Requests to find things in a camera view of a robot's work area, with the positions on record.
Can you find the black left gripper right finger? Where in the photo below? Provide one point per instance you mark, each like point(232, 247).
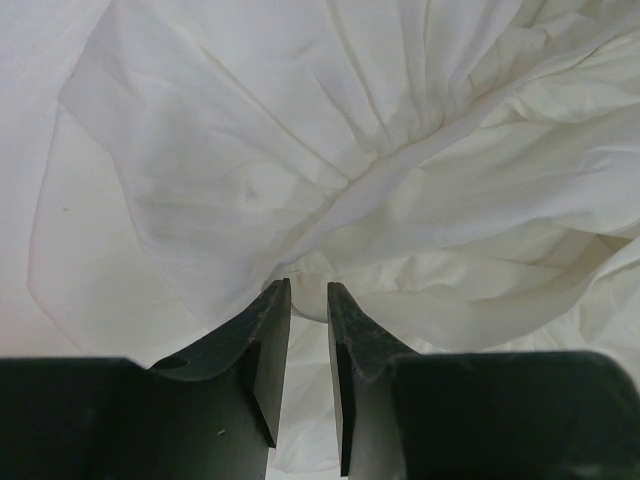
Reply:
point(525, 415)

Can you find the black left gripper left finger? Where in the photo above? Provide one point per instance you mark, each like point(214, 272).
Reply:
point(208, 411)

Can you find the white pleated skirt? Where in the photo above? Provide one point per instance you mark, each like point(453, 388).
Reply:
point(469, 170)

